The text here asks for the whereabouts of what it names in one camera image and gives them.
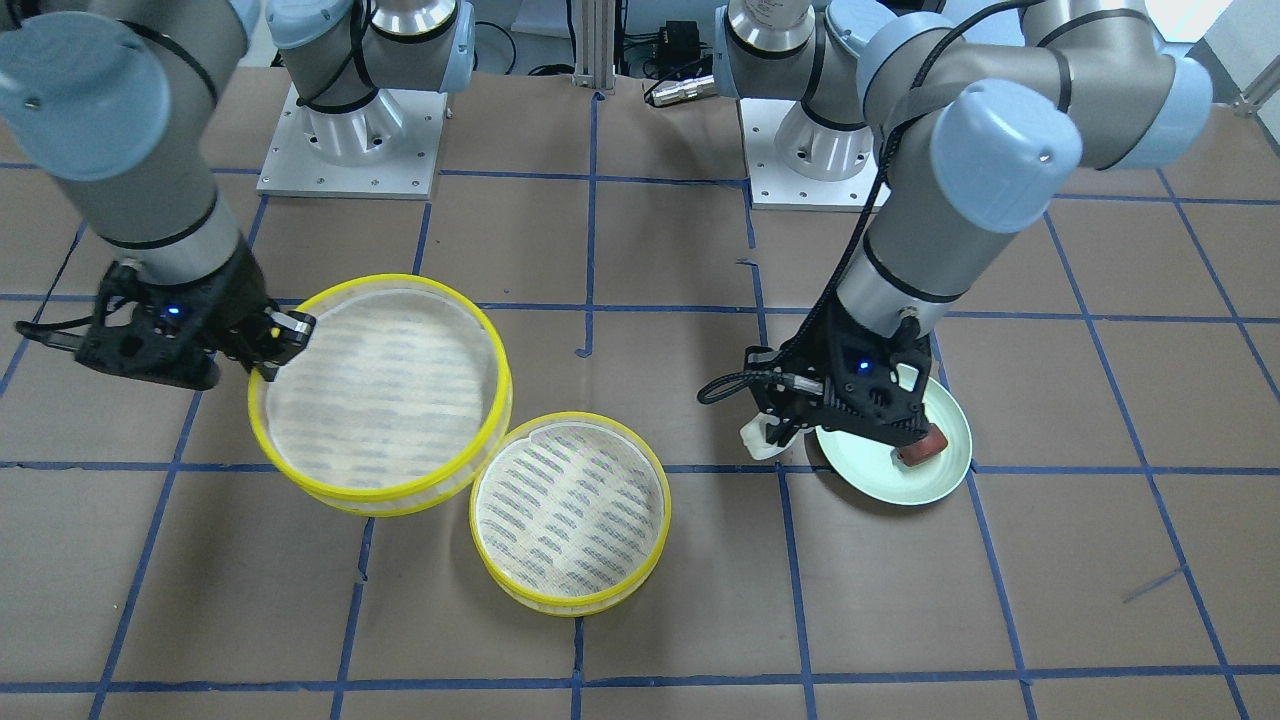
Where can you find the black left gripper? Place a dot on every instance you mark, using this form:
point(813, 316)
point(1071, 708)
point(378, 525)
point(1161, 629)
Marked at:
point(822, 348)

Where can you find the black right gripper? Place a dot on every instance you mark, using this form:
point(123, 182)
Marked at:
point(232, 297)

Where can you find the white steamed bun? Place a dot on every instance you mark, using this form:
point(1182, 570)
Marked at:
point(755, 434)

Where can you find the yellow steamer layer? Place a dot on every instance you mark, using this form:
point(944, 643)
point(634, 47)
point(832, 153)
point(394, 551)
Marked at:
point(571, 516)
point(398, 403)

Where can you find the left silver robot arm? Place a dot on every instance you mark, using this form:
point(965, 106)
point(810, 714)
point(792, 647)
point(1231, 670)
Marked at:
point(976, 125)

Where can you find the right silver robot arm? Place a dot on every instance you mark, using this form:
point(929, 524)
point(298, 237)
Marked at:
point(111, 98)

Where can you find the light green plate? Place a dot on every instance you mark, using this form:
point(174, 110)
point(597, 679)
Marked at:
point(880, 471)

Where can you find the brown red bun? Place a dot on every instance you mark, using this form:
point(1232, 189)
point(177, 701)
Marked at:
point(931, 445)

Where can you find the black power adapter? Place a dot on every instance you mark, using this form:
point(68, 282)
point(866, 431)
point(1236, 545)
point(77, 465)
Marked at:
point(679, 42)

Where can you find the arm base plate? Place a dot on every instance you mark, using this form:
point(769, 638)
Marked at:
point(386, 150)
point(797, 165)

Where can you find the aluminium frame post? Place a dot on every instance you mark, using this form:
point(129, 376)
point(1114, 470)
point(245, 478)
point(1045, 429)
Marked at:
point(595, 33)

